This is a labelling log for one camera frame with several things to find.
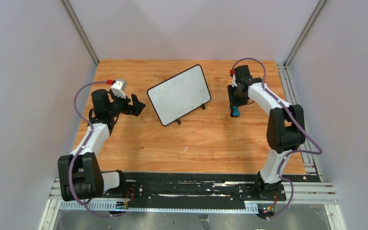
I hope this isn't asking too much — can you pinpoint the aluminium frame rail front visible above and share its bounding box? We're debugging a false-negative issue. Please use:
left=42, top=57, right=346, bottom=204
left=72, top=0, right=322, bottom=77
left=39, top=178, right=346, bottom=230

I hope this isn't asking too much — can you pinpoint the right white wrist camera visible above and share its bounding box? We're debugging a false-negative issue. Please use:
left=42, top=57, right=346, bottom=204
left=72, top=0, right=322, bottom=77
left=231, top=75, right=238, bottom=87

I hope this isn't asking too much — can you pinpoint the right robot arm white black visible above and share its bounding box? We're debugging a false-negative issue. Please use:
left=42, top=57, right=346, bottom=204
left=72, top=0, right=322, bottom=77
left=227, top=65, right=306, bottom=194

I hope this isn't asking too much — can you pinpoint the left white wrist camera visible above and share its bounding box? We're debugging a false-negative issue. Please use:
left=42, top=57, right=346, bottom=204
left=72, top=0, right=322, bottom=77
left=110, top=79, right=127, bottom=99

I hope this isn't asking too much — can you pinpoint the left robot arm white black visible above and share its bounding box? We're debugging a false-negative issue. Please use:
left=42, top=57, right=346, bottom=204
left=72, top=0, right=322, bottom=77
left=57, top=89, right=146, bottom=201

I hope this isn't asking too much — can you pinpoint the purple cable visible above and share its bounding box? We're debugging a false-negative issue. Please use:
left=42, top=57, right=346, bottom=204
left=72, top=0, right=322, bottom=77
left=229, top=57, right=323, bottom=220
left=68, top=80, right=127, bottom=218

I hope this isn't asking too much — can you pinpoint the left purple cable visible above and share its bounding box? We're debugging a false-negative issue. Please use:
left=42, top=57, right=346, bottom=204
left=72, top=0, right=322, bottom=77
left=68, top=80, right=127, bottom=218

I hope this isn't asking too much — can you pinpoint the blue black whiteboard eraser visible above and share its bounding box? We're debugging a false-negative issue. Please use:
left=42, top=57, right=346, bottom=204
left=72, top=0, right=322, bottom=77
left=235, top=106, right=240, bottom=117

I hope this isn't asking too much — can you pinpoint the left aluminium corner post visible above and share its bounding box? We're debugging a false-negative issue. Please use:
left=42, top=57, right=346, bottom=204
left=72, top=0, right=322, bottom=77
left=60, top=0, right=100, bottom=66

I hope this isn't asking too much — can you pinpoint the right aluminium side rail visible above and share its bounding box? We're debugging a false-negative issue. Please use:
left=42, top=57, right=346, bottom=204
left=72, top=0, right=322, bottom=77
left=276, top=62, right=322, bottom=182

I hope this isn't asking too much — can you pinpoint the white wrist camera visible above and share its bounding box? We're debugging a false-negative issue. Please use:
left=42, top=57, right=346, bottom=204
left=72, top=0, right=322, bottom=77
left=231, top=75, right=238, bottom=87
left=110, top=79, right=127, bottom=99

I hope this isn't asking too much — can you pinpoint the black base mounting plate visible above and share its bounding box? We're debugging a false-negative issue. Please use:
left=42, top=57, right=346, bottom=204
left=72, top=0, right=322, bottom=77
left=96, top=172, right=287, bottom=210

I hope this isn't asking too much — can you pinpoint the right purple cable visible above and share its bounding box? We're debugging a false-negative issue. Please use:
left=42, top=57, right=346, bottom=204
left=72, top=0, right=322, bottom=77
left=229, top=57, right=323, bottom=220

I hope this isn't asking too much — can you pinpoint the white whiteboard black frame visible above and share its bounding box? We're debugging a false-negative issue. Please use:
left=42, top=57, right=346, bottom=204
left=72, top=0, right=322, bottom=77
left=147, top=64, right=212, bottom=126

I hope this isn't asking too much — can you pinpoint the aluminium corner post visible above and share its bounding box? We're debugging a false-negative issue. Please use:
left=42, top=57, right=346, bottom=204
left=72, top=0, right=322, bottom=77
left=60, top=0, right=100, bottom=66
left=284, top=0, right=328, bottom=68

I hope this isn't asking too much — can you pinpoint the right aluminium corner post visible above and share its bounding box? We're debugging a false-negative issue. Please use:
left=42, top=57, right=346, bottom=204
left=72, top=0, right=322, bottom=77
left=284, top=0, right=328, bottom=68

